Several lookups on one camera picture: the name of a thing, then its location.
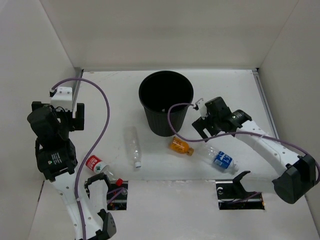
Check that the orange juice bottle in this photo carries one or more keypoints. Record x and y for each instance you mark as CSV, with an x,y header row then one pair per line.
x,y
180,146

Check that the clear bottle white cap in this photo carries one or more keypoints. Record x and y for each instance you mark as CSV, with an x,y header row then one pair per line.
x,y
132,146

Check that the left aluminium rail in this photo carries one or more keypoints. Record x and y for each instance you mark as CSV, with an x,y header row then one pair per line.
x,y
76,86

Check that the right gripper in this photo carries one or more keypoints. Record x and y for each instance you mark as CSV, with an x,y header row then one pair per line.
x,y
201,124

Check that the black plastic waste bin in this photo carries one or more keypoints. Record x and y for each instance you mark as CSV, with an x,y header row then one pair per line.
x,y
158,92

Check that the clear bottle red label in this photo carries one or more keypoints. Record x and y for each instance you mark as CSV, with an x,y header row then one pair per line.
x,y
98,166

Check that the aluminium rail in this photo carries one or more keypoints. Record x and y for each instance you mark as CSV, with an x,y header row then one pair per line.
x,y
76,86
262,94

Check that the clear bottle blue label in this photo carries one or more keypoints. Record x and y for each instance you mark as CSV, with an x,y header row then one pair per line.
x,y
217,159

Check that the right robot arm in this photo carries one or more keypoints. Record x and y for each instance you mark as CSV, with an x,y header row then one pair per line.
x,y
297,173

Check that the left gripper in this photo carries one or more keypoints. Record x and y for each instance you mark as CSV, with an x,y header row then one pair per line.
x,y
80,116

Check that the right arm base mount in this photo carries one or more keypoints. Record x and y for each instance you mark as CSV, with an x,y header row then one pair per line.
x,y
231,195

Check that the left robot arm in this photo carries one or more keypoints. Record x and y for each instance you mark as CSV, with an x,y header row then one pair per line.
x,y
56,160

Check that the right aluminium rail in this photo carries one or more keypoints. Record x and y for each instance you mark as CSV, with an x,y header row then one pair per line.
x,y
262,94

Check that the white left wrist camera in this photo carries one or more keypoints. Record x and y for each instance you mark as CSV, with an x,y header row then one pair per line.
x,y
63,97

